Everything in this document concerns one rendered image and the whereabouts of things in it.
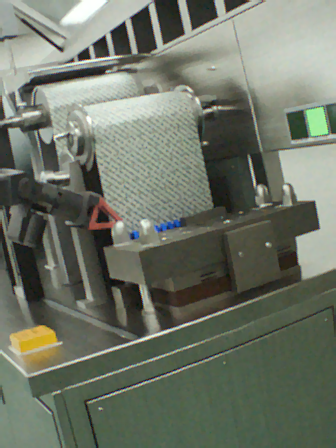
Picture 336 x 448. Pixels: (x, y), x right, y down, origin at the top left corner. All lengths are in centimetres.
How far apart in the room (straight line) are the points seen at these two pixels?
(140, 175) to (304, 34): 44
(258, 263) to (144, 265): 22
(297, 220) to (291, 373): 30
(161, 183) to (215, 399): 47
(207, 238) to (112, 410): 35
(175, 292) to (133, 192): 26
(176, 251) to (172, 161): 28
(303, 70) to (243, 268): 39
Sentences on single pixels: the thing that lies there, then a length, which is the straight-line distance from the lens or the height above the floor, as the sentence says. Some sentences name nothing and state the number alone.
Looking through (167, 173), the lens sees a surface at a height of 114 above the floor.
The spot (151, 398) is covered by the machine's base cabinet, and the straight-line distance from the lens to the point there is 108.
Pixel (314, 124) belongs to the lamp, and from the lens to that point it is 120.
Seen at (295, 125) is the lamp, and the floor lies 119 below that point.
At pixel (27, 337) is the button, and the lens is 112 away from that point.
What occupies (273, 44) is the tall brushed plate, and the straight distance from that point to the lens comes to 127.
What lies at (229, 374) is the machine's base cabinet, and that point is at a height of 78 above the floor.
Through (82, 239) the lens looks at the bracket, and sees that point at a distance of 135.
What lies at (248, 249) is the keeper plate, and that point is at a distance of 118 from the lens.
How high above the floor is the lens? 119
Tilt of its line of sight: 7 degrees down
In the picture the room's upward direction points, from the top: 12 degrees counter-clockwise
